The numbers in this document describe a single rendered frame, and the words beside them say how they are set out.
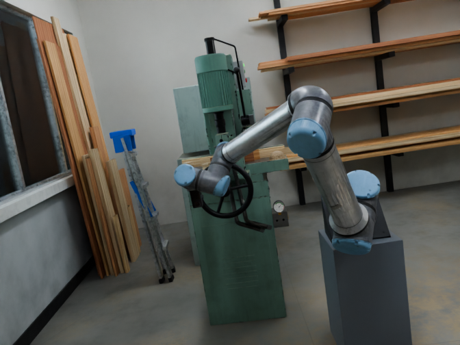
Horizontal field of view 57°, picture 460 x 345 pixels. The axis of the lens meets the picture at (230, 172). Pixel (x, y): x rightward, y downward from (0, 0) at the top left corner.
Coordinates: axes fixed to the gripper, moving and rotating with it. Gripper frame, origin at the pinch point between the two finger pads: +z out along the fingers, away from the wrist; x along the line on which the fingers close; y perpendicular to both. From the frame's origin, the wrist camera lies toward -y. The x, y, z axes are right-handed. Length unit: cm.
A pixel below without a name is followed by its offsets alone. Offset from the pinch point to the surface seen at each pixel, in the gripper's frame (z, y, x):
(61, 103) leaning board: 94, 97, 115
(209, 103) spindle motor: 17, 50, -7
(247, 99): 40, 58, -28
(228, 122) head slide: 36, 44, -16
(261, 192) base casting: 26.0, -1.1, -29.1
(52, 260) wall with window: 91, -20, 126
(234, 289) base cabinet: 44, -51, -6
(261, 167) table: 21.3, 11.8, -30.7
